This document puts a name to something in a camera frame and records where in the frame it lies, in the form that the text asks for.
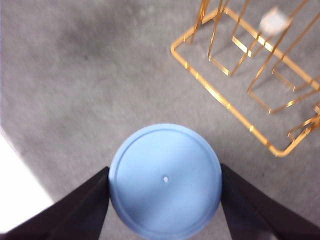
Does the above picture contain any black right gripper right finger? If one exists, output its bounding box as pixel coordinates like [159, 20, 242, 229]
[220, 163, 320, 240]

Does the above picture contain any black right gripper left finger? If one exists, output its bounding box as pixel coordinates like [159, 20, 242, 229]
[0, 166, 111, 240]

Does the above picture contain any blue ribbed plastic cup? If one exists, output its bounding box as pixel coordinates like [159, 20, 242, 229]
[107, 122, 223, 240]

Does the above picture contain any translucent white peg cap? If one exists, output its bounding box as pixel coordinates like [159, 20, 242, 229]
[259, 8, 290, 35]

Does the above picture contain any gold wire cup holder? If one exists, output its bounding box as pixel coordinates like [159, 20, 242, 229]
[170, 0, 320, 158]

